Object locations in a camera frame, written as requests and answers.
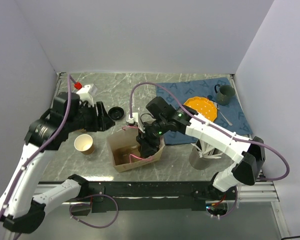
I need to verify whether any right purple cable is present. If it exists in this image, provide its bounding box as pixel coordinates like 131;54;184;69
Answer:
129;82;290;181

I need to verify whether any blue lettered cloth placemat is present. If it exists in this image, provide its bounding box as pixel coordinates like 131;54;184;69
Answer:
156;77;253;136

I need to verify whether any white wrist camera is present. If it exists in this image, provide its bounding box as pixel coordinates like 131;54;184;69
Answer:
126;112;145;133
76;83;98;106

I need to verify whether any grey cylindrical straw holder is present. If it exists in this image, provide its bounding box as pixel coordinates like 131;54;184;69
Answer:
188;146;222;170

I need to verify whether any black plastic cup lid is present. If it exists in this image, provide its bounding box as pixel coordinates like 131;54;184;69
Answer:
108;106;125;121

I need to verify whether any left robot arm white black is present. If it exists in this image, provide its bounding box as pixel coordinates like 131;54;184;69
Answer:
0;92;115;234

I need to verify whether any brown paper coffee cup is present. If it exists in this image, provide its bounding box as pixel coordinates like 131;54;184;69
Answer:
73;134;95;155

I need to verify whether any dark green mug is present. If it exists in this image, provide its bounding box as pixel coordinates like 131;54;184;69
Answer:
214;84;236;106

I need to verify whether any black mounting base rail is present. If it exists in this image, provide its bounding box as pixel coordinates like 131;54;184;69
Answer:
59;180;241;213

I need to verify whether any purple cable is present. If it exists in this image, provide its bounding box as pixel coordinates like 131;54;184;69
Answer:
129;82;290;181
0;74;78;240

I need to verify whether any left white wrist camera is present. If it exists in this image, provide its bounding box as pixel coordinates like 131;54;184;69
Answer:
76;83;98;106

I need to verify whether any pink cream paper gift bag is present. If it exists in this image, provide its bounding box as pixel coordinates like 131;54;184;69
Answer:
106;126;165;173

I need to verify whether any silver spoon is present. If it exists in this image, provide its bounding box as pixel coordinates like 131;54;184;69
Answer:
207;95;233;126

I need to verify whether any orange dotted plate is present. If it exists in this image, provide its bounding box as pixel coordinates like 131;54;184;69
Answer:
184;96;218;122

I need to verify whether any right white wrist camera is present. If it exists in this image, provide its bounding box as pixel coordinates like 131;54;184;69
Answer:
126;112;145;133

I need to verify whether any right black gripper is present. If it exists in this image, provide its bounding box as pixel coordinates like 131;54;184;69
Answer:
136;116;169;158

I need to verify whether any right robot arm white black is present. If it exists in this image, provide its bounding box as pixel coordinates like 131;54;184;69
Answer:
136;97;265;200

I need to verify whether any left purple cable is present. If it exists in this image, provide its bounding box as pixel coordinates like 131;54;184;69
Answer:
0;74;78;240

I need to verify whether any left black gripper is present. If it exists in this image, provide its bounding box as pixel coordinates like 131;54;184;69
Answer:
66;101;116;133

